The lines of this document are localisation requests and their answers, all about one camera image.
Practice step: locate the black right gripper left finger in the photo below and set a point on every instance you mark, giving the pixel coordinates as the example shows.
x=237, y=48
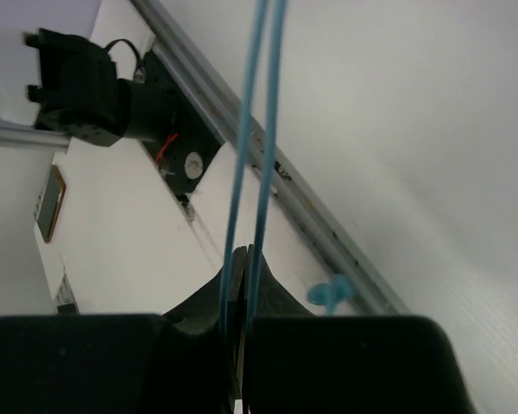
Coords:
x=127, y=363

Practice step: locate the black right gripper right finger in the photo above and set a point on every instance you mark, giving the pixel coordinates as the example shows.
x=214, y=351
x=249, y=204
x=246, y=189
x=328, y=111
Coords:
x=301, y=363

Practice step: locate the framed dark panel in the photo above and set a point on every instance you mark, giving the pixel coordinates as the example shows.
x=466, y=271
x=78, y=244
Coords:
x=50, y=203

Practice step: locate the aluminium rail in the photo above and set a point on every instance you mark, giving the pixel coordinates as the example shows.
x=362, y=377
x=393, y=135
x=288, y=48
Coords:
x=218, y=106

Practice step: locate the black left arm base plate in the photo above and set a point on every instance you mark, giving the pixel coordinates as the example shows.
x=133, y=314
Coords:
x=185, y=152

